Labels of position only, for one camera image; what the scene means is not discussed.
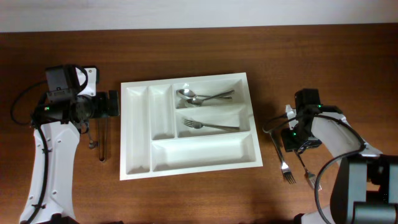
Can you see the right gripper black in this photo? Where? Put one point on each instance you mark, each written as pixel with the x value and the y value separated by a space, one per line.
pixel 288 142

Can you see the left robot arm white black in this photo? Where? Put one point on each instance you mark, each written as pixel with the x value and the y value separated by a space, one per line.
pixel 61 116

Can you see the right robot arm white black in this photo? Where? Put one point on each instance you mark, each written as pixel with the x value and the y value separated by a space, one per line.
pixel 365 189

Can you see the small steel teaspoon angled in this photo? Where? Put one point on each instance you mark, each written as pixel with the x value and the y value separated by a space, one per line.
pixel 92 143

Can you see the white plastic cutlery tray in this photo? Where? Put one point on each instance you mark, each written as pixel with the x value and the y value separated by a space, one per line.
pixel 156 143

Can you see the steel tablespoon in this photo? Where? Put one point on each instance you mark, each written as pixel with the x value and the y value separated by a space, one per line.
pixel 188 94
pixel 196 102

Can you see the steel fork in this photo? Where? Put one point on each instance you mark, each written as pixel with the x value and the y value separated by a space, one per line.
pixel 309 176
pixel 285 169
pixel 199 125

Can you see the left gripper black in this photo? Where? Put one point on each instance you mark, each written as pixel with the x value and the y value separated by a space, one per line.
pixel 104 110

